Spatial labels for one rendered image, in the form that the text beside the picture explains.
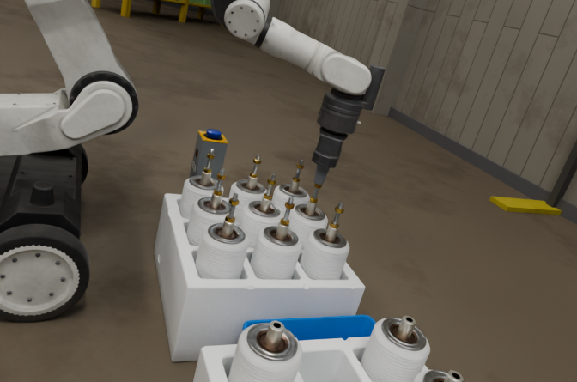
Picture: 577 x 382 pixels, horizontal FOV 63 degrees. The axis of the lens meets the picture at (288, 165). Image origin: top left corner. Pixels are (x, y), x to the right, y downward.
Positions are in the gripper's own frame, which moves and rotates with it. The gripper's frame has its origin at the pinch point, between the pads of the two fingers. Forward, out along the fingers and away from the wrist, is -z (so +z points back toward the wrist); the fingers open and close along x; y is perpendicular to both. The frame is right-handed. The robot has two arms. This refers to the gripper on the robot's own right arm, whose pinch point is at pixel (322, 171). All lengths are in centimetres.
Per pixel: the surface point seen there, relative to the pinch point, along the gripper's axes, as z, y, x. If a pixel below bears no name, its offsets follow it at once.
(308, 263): -16.3, 3.7, 13.7
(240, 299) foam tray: -21.0, -6.4, 27.5
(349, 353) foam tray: -18.1, 15.4, 35.3
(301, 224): -12.4, -0.7, 4.7
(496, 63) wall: 29, 75, -228
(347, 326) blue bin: -26.5, 15.8, 16.1
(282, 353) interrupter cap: -11, 5, 50
